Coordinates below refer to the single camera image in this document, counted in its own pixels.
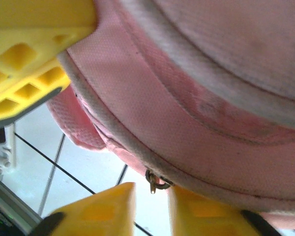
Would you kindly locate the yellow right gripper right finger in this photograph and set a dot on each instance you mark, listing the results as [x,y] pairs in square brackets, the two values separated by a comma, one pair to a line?
[206,218]

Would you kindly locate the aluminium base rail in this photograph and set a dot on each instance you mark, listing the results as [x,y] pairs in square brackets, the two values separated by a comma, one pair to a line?
[12,206]

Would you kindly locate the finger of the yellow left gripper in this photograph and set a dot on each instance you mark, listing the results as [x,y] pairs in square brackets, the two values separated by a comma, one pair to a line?
[39,12]
[22,73]

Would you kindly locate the pink backpack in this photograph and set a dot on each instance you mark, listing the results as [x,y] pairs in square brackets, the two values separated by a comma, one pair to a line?
[186,98]

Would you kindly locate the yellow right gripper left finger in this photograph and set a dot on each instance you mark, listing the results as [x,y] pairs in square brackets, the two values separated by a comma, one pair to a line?
[100,211]

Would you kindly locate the silver metal clamp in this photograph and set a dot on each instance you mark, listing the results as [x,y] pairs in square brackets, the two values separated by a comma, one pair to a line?
[5,152]

